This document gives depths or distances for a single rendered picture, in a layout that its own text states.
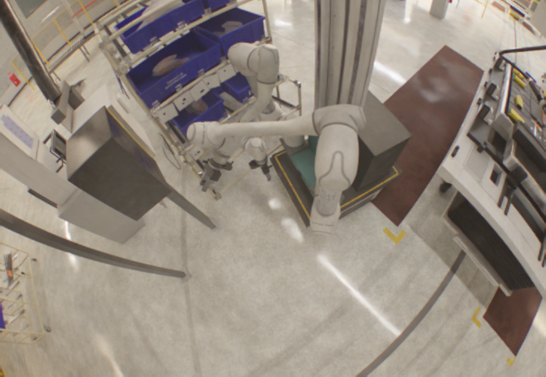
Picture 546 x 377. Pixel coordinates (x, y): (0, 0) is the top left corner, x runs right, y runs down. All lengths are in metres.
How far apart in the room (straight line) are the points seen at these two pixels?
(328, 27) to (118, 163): 0.92
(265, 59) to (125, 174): 0.78
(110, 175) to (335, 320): 1.80
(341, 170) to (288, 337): 1.57
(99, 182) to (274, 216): 1.64
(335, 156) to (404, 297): 1.66
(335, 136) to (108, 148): 0.62
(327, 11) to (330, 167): 0.65
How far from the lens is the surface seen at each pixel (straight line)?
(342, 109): 0.79
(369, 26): 0.80
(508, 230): 1.75
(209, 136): 0.94
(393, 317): 2.09
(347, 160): 0.67
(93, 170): 0.58
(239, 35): 1.70
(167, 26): 1.44
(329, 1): 1.01
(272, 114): 1.54
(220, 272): 2.03
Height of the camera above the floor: 1.91
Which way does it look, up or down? 61 degrees down
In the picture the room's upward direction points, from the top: 14 degrees counter-clockwise
